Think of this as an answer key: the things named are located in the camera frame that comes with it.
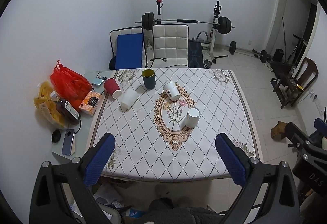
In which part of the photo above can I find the small wooden stool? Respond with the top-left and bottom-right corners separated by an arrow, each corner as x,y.
270,121 -> 287,141

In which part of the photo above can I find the white paper cup with calligraphy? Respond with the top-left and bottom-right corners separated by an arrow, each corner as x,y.
163,82 -> 180,102

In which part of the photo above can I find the dark wooden chair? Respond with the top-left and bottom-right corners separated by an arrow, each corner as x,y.
270,58 -> 319,108

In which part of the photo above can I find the dark brown bottle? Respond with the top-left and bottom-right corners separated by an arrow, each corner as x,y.
55,98 -> 80,124

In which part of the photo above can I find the white weight bench rack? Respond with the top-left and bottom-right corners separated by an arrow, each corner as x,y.
197,1 -> 232,64

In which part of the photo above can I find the patterned white tablecloth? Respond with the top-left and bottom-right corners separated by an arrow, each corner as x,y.
90,68 -> 262,182

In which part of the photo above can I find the orange tissue pack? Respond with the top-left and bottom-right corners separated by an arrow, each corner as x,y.
79,91 -> 103,116

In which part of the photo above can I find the barbell with black plates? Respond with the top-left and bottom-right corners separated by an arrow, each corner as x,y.
135,12 -> 235,35

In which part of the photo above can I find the white plastic cup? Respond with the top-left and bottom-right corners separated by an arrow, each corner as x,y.
120,88 -> 139,109

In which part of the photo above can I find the white chair behind blue board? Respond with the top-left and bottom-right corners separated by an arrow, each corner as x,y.
109,27 -> 147,70

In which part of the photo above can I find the red paper cup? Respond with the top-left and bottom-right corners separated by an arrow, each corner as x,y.
104,77 -> 122,99

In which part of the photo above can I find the light blue phone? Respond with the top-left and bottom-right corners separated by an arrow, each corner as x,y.
91,76 -> 107,86

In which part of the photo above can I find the dark green cup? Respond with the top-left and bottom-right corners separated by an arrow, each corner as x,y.
142,69 -> 156,90

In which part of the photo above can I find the yellow plastic bag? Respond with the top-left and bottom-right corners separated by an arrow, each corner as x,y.
33,81 -> 67,129

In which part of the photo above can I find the white padded chair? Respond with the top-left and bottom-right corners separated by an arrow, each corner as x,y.
146,24 -> 189,68

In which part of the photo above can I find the blue smartphone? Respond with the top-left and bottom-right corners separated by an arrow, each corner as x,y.
62,129 -> 75,156

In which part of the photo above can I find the red plastic bag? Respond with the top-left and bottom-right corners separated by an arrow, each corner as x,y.
50,60 -> 92,111

